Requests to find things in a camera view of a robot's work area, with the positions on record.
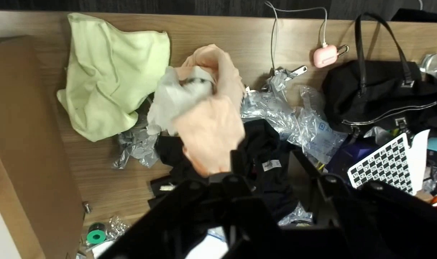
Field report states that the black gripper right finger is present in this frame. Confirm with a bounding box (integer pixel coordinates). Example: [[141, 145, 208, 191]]
[[309, 174, 437, 259]]

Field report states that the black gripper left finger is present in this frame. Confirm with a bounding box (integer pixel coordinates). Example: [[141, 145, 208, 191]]
[[99, 175, 256, 259]]

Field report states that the peach t-shirt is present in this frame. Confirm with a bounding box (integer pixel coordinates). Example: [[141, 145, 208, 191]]
[[145, 43, 247, 178]]

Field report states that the light green towel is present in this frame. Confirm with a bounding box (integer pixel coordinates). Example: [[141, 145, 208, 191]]
[[56, 13, 171, 142]]

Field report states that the black cloth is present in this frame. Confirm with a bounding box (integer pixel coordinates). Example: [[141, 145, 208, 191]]
[[148, 119, 299, 220]]

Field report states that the crumpled plastic bottle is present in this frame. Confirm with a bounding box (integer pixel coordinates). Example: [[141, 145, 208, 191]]
[[240, 73, 346, 164]]

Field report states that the black handbag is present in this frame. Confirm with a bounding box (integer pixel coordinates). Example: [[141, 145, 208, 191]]
[[322, 13, 437, 137]]

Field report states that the green tape roll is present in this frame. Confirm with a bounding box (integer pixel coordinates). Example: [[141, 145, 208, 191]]
[[86, 230, 106, 245]]

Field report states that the pink charger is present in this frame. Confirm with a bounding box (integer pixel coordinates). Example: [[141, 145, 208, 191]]
[[313, 45, 349, 68]]

